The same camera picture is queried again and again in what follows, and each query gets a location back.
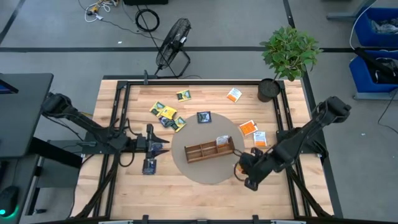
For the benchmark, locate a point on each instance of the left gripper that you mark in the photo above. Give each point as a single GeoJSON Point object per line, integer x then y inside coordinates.
{"type": "Point", "coordinates": [149, 138]}

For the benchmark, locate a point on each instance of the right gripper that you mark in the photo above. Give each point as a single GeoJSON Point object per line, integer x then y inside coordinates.
{"type": "Point", "coordinates": [264, 165]}

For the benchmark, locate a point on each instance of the blackcurrant tea packet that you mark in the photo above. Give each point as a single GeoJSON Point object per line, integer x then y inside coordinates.
{"type": "Point", "coordinates": [149, 167]}
{"type": "Point", "coordinates": [204, 117]}
{"type": "Point", "coordinates": [164, 122]}
{"type": "Point", "coordinates": [158, 147]}

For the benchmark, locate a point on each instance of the orange white tea packet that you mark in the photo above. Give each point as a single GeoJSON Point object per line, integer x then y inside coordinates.
{"type": "Point", "coordinates": [248, 127]}
{"type": "Point", "coordinates": [260, 139]}
{"type": "Point", "coordinates": [238, 171]}
{"type": "Point", "coordinates": [234, 95]}
{"type": "Point", "coordinates": [222, 140]}

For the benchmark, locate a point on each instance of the lemon lime tea packet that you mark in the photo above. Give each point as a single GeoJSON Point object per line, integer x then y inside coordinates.
{"type": "Point", "coordinates": [183, 96]}
{"type": "Point", "coordinates": [156, 108]}
{"type": "Point", "coordinates": [179, 124]}
{"type": "Point", "coordinates": [168, 112]}

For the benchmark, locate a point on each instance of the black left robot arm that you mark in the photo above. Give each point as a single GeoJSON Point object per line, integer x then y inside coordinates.
{"type": "Point", "coordinates": [93, 125]}

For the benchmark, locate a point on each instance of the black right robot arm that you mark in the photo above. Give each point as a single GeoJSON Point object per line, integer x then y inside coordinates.
{"type": "Point", "coordinates": [311, 127]}

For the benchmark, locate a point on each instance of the wooden tea organizer box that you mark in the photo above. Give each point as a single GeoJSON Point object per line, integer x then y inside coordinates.
{"type": "Point", "coordinates": [202, 152]}

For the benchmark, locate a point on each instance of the round grey mat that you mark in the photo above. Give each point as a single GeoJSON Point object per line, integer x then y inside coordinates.
{"type": "Point", "coordinates": [205, 174]}

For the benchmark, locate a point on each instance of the black floor fan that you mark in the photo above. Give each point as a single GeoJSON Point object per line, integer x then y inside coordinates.
{"type": "Point", "coordinates": [174, 40]}

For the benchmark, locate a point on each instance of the potted green plant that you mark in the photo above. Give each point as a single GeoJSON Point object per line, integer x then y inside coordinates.
{"type": "Point", "coordinates": [289, 53]}

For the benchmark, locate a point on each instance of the black desk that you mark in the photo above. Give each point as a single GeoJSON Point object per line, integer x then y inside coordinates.
{"type": "Point", "coordinates": [25, 118]}

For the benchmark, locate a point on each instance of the blue storage bin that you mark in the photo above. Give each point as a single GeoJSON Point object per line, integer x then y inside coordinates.
{"type": "Point", "coordinates": [365, 34]}
{"type": "Point", "coordinates": [360, 74]}

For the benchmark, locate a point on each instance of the black computer mouse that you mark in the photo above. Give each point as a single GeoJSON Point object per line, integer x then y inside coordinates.
{"type": "Point", "coordinates": [8, 199]}

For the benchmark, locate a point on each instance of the laptop with blue screen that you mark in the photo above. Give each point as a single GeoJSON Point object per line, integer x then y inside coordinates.
{"type": "Point", "coordinates": [6, 88]}

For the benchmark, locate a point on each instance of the black aluminium table frame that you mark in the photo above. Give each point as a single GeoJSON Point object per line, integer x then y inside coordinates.
{"type": "Point", "coordinates": [202, 82]}

